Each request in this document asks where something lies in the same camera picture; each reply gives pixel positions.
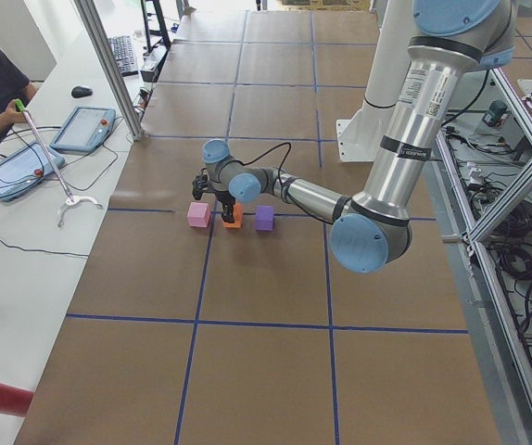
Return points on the blue teach pendant near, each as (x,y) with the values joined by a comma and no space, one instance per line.
(22,171)

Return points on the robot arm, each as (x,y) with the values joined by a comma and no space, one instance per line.
(424,49)

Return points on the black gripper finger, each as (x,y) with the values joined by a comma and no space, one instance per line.
(227,212)

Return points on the purple foam cube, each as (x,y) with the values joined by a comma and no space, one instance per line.
(264,218)

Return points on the orange foam cube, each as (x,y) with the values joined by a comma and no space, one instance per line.
(236,218)

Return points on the blue teach pendant far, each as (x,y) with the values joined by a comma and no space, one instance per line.
(85,129)

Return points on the pink foam cube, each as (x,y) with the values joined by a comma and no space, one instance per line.
(198,214)

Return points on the aluminium lattice frame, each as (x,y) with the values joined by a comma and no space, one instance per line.
(501,237)

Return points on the aluminium frame column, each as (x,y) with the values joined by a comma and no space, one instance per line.
(96,32)

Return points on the black computer mouse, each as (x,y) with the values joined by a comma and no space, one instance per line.
(81,91)

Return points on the blue teach pendant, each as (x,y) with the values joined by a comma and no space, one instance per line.
(22,171)
(85,129)

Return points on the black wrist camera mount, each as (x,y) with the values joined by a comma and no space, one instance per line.
(201,185)

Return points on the reacher grabber stick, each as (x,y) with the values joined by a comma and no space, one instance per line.
(72,201)

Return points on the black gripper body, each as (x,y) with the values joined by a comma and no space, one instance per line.
(223,197)

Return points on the black keyboard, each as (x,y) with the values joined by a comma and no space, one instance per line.
(124,55)

